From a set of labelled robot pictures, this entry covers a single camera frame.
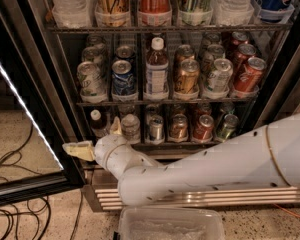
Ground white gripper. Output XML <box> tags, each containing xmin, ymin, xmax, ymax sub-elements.
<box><xmin>62</xmin><ymin>117</ymin><xmax>164</xmax><ymax>180</ymax></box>

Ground blue pepsi can front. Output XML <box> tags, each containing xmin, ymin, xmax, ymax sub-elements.
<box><xmin>112</xmin><ymin>60</ymin><xmax>135</xmax><ymax>96</ymax></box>

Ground blue pepsi can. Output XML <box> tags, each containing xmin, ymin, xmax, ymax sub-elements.
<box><xmin>115</xmin><ymin>45</ymin><xmax>136</xmax><ymax>65</ymax></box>
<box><xmin>112</xmin><ymin>60</ymin><xmax>135</xmax><ymax>96</ymax></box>

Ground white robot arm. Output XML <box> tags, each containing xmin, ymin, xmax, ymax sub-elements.
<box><xmin>62</xmin><ymin>113</ymin><xmax>300</xmax><ymax>206</ymax></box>

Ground small tea bottle bottom shelf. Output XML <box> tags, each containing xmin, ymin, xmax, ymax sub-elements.
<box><xmin>90</xmin><ymin>109</ymin><xmax>110</xmax><ymax>138</ymax></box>

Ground silver can bottom shelf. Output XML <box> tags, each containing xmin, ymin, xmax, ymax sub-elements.
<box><xmin>149</xmin><ymin>115</ymin><xmax>164</xmax><ymax>141</ymax></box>

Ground open glass fridge door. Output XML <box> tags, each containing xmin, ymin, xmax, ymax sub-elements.
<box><xmin>0</xmin><ymin>0</ymin><xmax>84</xmax><ymax>207</ymax></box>

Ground bronze can bottom shelf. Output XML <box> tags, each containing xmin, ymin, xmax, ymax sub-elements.
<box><xmin>169</xmin><ymin>114</ymin><xmax>188</xmax><ymax>141</ymax></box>

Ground blue pepsi can behind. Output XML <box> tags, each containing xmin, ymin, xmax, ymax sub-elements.
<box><xmin>115</xmin><ymin>45</ymin><xmax>136</xmax><ymax>65</ymax></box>

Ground red can bottom shelf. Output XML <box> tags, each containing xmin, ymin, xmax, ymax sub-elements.
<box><xmin>193</xmin><ymin>115</ymin><xmax>214</xmax><ymax>142</ymax></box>

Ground red can shelf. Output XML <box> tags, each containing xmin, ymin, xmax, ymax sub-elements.
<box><xmin>193</xmin><ymin>115</ymin><xmax>214</xmax><ymax>142</ymax></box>
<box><xmin>138</xmin><ymin>0</ymin><xmax>172</xmax><ymax>26</ymax></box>

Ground gold soda can front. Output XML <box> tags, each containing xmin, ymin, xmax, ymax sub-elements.
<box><xmin>174</xmin><ymin>59</ymin><xmax>200</xmax><ymax>94</ymax></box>

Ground gold soda can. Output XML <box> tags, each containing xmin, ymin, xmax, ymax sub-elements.
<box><xmin>174</xmin><ymin>59</ymin><xmax>200</xmax><ymax>94</ymax></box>
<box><xmin>174</xmin><ymin>44</ymin><xmax>195</xmax><ymax>63</ymax></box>

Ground gold soda can behind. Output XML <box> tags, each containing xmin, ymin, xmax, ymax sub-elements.
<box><xmin>174</xmin><ymin>44</ymin><xmax>195</xmax><ymax>63</ymax></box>

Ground gold can top shelf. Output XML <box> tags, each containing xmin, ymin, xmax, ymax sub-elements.
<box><xmin>95</xmin><ymin>0</ymin><xmax>130</xmax><ymax>27</ymax></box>

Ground green can bottom shelf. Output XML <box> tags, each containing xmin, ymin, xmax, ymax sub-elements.
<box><xmin>216</xmin><ymin>114</ymin><xmax>239</xmax><ymax>142</ymax></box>

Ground green can shelf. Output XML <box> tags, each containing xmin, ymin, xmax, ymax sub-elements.
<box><xmin>177</xmin><ymin>0</ymin><xmax>213</xmax><ymax>26</ymax></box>
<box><xmin>216</xmin><ymin>114</ymin><xmax>239</xmax><ymax>142</ymax></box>

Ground red can top shelf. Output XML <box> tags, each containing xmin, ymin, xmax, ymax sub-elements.
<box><xmin>138</xmin><ymin>0</ymin><xmax>172</xmax><ymax>26</ymax></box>

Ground red soda can front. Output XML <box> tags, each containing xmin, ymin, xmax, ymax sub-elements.
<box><xmin>233</xmin><ymin>57</ymin><xmax>266</xmax><ymax>92</ymax></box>

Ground red soda can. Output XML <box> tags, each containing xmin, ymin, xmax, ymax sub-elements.
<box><xmin>223</xmin><ymin>31</ymin><xmax>249</xmax><ymax>49</ymax></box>
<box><xmin>232</xmin><ymin>43</ymin><xmax>257</xmax><ymax>70</ymax></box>
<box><xmin>233</xmin><ymin>57</ymin><xmax>266</xmax><ymax>92</ymax></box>

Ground green can top shelf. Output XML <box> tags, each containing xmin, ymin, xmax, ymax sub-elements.
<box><xmin>177</xmin><ymin>0</ymin><xmax>213</xmax><ymax>26</ymax></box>

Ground red soda can middle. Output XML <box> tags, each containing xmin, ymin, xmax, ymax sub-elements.
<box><xmin>232</xmin><ymin>43</ymin><xmax>257</xmax><ymax>70</ymax></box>

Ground red soda can back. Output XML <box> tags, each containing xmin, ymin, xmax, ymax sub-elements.
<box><xmin>223</xmin><ymin>31</ymin><xmax>249</xmax><ymax>49</ymax></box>

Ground large pepsi bottle top shelf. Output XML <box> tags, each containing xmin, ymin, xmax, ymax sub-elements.
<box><xmin>253</xmin><ymin>0</ymin><xmax>294</xmax><ymax>23</ymax></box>

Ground clear plastic bin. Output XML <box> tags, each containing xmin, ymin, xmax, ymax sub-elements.
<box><xmin>118</xmin><ymin>206</ymin><xmax>225</xmax><ymax>240</ymax></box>

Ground tea bottle white cap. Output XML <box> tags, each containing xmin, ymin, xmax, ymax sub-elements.
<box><xmin>146</xmin><ymin>37</ymin><xmax>169</xmax><ymax>94</ymax></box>

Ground clear water bottle top left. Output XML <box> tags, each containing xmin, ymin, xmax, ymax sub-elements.
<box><xmin>52</xmin><ymin>0</ymin><xmax>93</xmax><ymax>29</ymax></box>

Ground clear water bottle top right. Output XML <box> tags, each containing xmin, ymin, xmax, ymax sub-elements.
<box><xmin>212</xmin><ymin>0</ymin><xmax>254</xmax><ymax>26</ymax></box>

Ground black cables on floor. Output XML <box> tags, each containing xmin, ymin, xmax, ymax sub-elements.
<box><xmin>0</xmin><ymin>122</ymin><xmax>84</xmax><ymax>240</ymax></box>

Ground orange cable on floor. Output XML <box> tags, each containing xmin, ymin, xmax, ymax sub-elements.
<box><xmin>273</xmin><ymin>203</ymin><xmax>300</xmax><ymax>221</ymax></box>

